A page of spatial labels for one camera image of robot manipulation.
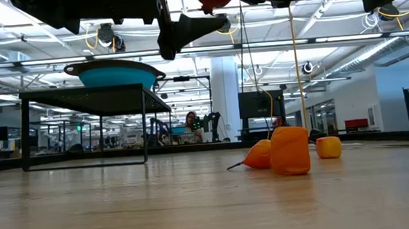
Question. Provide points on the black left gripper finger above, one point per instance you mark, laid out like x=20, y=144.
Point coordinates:
x=183, y=28

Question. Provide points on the small orange stemmed fruit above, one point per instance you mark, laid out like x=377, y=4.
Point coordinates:
x=328, y=148
x=260, y=155

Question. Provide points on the white column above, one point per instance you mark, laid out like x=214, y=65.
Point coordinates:
x=224, y=91

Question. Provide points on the blue grey collapsible colander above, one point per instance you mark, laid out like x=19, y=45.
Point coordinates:
x=117, y=77

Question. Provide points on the person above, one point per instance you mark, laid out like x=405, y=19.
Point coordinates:
x=192, y=124

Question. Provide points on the black mesh shelf riser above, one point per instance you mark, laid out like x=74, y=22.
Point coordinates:
x=93, y=101

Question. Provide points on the black monitor on stand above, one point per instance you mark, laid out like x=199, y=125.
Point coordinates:
x=260, y=104

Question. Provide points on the red box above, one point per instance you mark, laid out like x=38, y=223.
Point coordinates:
x=356, y=123

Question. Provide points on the black robot station frame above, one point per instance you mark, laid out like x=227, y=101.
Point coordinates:
x=181, y=79

